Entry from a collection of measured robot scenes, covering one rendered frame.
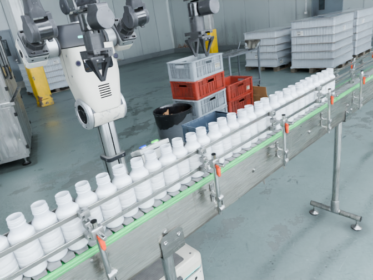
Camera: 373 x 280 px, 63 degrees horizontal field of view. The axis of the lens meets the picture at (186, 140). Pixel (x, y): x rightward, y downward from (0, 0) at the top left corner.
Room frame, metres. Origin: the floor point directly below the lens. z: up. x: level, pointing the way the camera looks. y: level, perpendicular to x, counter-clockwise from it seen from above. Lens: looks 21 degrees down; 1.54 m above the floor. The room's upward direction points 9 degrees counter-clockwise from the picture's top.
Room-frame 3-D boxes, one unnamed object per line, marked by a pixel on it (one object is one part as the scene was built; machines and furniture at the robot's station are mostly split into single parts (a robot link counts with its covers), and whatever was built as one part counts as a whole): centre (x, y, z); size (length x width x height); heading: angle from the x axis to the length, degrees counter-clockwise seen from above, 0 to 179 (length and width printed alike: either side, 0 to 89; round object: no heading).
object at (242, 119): (1.21, -0.24, 1.08); 0.06 x 0.06 x 0.17
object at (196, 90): (3.77, -0.25, 0.78); 0.61 x 0.41 x 0.22; 137
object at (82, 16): (0.99, 0.23, 1.57); 0.07 x 0.06 x 0.07; 42
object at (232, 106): (4.29, -0.72, 0.33); 0.61 x 0.41 x 0.22; 133
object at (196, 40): (1.30, -0.10, 1.44); 0.07 x 0.07 x 0.09; 40
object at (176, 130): (3.33, 0.10, 0.32); 0.45 x 0.45 x 0.64
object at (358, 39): (8.50, -4.69, 0.59); 1.25 x 1.03 x 1.17; 131
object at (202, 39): (1.27, -0.12, 1.44); 0.07 x 0.07 x 0.09; 40
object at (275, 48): (8.52, -2.71, 0.50); 1.23 x 1.05 x 1.00; 128
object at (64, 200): (0.71, 0.34, 1.08); 0.06 x 0.06 x 0.17
